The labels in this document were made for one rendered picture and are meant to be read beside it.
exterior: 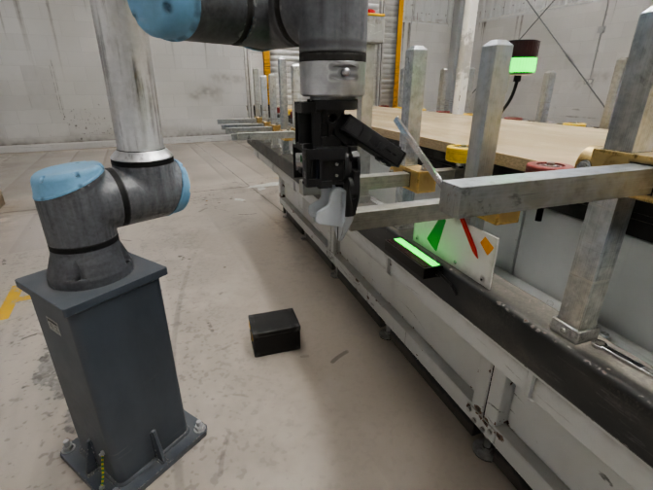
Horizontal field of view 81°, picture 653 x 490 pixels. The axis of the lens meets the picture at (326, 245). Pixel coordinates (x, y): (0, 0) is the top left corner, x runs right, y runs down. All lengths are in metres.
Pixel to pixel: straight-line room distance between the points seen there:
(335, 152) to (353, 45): 0.13
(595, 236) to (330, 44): 0.42
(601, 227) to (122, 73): 0.97
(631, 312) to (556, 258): 0.17
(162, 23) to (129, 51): 0.52
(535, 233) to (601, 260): 0.37
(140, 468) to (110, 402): 0.27
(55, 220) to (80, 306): 0.20
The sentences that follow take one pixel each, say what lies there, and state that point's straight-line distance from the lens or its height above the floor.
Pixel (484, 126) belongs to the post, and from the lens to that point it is 0.75.
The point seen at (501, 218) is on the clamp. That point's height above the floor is 0.83.
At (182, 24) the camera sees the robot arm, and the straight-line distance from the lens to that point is 0.54.
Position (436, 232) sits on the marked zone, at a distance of 0.86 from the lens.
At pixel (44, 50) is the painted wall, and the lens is 8.36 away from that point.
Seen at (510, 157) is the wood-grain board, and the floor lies 0.90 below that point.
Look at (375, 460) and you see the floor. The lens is 1.34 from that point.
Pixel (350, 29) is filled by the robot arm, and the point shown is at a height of 1.11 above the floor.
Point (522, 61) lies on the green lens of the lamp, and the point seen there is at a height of 1.08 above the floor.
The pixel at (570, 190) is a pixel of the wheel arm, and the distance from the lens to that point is 0.46.
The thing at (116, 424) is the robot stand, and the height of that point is 0.23.
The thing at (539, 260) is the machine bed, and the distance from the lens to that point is 0.98.
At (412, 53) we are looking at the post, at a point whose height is 1.11.
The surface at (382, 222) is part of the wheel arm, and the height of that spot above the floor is 0.84.
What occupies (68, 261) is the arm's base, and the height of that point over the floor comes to 0.67.
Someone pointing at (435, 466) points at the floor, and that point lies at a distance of 1.36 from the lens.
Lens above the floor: 1.04
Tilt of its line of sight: 22 degrees down
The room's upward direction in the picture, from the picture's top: straight up
